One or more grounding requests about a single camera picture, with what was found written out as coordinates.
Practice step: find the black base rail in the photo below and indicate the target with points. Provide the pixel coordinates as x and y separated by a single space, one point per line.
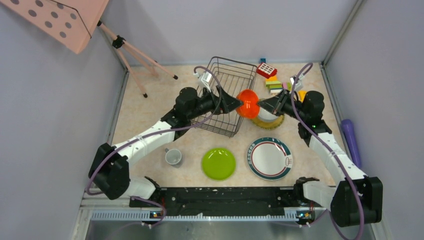
280 203

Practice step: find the pink perforated board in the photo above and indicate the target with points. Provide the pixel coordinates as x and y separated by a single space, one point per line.
71 22

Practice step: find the small grey mug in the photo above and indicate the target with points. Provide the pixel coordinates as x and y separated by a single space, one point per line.
173 157

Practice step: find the red toy block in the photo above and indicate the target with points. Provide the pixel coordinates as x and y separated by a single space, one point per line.
265 70

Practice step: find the woven bamboo tray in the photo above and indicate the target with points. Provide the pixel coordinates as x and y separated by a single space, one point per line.
268 125

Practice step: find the pink tripod stand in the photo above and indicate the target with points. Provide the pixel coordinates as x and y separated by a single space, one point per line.
120 44

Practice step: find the stack of coloured blocks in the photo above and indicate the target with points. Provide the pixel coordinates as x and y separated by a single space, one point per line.
274 86

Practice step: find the white plate green red rim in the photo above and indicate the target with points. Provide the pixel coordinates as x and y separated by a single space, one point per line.
269 158

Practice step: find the yellow toy triangle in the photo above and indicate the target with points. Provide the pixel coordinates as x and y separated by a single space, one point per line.
301 95

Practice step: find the white ceramic bowl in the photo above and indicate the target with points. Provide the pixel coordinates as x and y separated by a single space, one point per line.
266 116

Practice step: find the orange bowl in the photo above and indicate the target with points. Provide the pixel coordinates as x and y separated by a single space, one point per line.
249 108

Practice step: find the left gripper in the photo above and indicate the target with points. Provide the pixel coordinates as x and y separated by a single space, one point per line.
219 107

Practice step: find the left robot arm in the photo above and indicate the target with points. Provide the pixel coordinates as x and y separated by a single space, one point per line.
110 170

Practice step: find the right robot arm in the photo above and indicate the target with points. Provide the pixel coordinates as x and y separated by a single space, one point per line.
356 198

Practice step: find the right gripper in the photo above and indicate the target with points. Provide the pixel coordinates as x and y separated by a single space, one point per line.
276 103

